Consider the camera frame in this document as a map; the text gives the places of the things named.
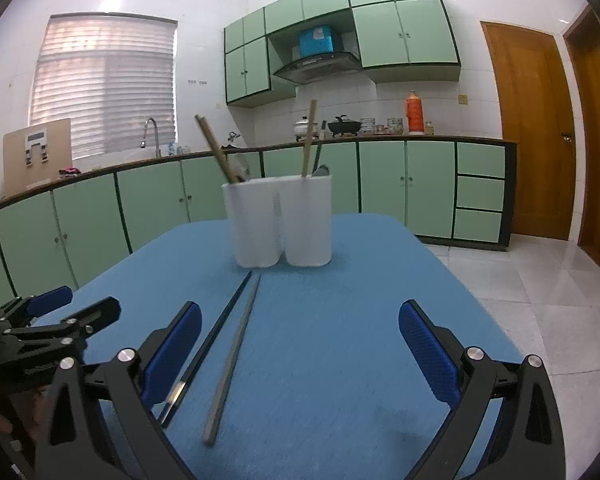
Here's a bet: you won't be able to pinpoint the closed wooden door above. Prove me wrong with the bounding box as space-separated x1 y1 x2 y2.
480 20 577 242

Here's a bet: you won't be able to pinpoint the white plastic bracket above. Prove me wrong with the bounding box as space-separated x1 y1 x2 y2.
24 131 51 167

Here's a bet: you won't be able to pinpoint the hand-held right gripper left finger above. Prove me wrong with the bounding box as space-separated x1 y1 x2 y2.
35 301 203 480

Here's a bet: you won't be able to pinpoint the green upper wall cabinets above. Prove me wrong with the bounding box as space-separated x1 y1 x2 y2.
223 0 462 108

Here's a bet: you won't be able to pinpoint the white utensil holder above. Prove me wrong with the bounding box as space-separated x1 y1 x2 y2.
221 174 333 268

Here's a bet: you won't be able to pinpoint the black wok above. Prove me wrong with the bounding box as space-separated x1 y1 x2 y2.
327 116 363 138

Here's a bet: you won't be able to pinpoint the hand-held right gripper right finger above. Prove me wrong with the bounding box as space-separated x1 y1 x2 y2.
398 299 566 480

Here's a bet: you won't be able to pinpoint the blue table mat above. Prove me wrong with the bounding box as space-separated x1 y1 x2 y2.
25 212 526 480

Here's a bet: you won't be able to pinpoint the orange thermos flask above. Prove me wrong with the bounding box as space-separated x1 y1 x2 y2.
405 90 426 136

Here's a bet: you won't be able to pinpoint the blue box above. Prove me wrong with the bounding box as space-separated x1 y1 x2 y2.
299 25 337 58

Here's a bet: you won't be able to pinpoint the green cabinet drawer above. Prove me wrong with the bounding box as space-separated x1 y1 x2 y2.
456 141 506 179
455 175 505 209
452 208 503 242

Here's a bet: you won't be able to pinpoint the green lower kitchen cabinets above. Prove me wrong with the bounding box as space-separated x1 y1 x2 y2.
0 135 518 311

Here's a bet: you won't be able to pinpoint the window blinds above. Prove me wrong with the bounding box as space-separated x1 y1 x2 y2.
29 14 178 161

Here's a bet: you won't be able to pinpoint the range hood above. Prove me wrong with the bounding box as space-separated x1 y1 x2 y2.
271 51 363 86

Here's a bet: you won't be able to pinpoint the cardboard box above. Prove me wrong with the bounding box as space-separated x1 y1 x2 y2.
2 118 73 196

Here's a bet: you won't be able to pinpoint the metal chopstick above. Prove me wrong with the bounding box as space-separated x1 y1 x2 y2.
202 272 262 447

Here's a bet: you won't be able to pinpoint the wooden chopstick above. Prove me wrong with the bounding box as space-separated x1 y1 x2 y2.
301 99 318 178
195 115 243 184

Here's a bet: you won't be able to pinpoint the metal kitchen faucet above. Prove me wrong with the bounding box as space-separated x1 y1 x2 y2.
140 117 162 158

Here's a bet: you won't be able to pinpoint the white cooking pot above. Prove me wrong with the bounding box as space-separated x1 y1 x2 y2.
292 116 320 142

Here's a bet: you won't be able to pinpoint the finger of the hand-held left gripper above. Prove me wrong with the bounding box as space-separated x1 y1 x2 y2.
5 296 122 358
0 286 74 329

